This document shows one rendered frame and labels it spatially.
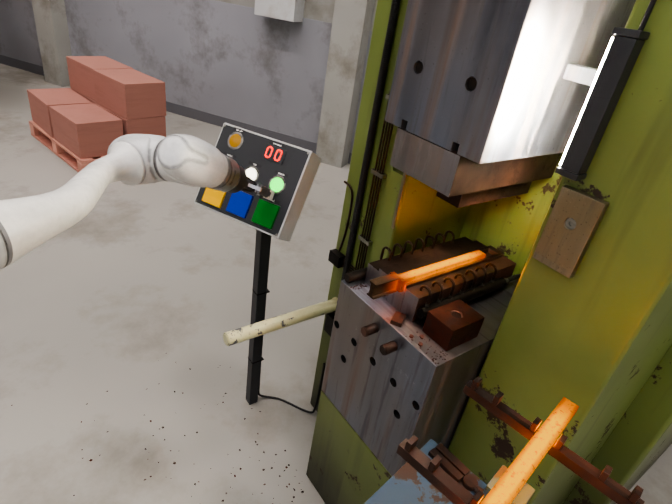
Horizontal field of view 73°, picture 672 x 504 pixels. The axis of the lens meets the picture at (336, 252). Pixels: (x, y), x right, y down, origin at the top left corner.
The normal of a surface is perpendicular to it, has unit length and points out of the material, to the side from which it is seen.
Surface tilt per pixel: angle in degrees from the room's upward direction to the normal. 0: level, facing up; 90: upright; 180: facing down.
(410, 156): 90
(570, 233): 90
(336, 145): 90
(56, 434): 0
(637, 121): 90
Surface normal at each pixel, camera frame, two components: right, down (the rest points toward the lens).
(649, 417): -0.80, 0.19
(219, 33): -0.40, 0.42
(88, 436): 0.15, -0.85
